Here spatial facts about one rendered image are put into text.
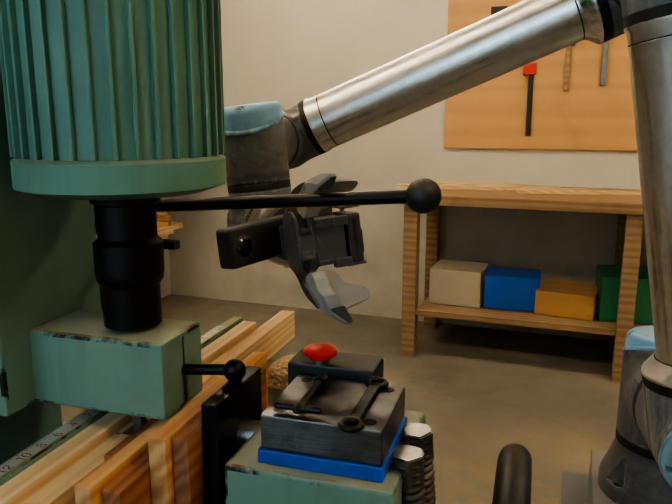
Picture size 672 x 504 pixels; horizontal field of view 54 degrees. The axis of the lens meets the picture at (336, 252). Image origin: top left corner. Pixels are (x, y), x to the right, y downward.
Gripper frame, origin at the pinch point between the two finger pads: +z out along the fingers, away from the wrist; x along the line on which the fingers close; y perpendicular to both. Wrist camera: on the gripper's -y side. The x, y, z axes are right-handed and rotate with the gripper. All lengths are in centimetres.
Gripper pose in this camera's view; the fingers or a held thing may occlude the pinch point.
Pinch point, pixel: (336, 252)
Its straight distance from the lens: 65.7
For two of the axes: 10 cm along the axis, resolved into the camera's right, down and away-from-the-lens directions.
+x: 1.1, 9.8, 1.6
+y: 9.1, -1.7, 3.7
